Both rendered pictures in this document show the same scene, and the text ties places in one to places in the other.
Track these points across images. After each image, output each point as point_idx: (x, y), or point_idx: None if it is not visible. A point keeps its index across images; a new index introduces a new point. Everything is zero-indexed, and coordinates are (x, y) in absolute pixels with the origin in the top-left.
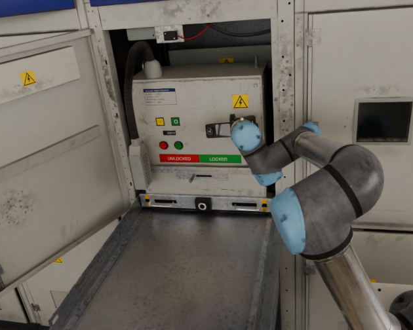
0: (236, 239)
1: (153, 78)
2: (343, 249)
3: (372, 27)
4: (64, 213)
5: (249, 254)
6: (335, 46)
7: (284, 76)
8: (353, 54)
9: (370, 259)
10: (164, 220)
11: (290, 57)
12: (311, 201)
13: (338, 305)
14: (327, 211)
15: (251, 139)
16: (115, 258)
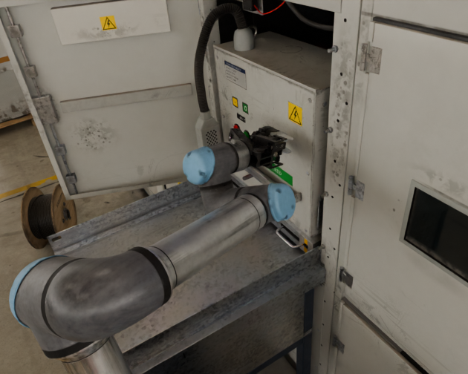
0: (248, 263)
1: (232, 51)
2: (53, 359)
3: (455, 73)
4: (143, 155)
5: (236, 286)
6: (397, 86)
7: (340, 102)
8: (420, 108)
9: None
10: None
11: (349, 79)
12: (25, 287)
13: None
14: (28, 309)
15: (194, 173)
16: (151, 216)
